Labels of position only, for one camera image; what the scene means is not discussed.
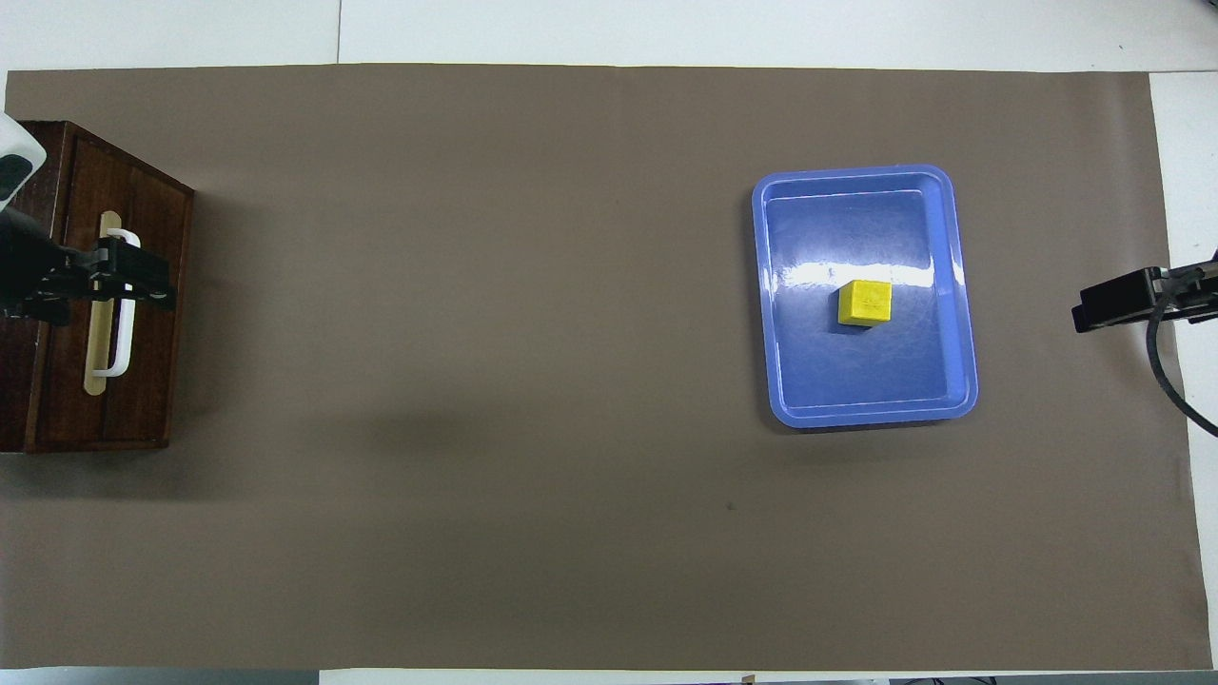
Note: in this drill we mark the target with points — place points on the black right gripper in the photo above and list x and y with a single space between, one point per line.
1204 295

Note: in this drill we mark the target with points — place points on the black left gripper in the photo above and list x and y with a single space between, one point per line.
33 271

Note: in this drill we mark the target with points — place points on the yellow cube block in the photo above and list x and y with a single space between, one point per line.
866 303

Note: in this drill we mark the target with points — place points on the dark wooden drawer cabinet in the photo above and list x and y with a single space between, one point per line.
157 381

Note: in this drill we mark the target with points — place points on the blue plastic tray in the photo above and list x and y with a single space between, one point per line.
818 362

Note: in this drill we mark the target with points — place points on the brown paper table mat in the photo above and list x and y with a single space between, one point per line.
476 381

